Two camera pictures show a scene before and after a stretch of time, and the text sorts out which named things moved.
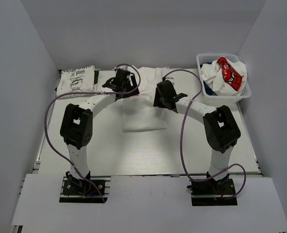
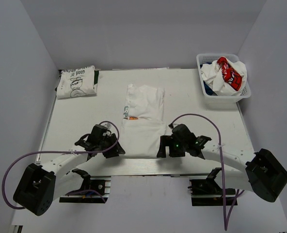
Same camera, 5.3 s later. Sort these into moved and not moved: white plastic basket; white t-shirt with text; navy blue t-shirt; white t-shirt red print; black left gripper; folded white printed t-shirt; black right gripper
Moved: white t-shirt with text; black left gripper; black right gripper
Not moved: folded white printed t-shirt; navy blue t-shirt; white plastic basket; white t-shirt red print
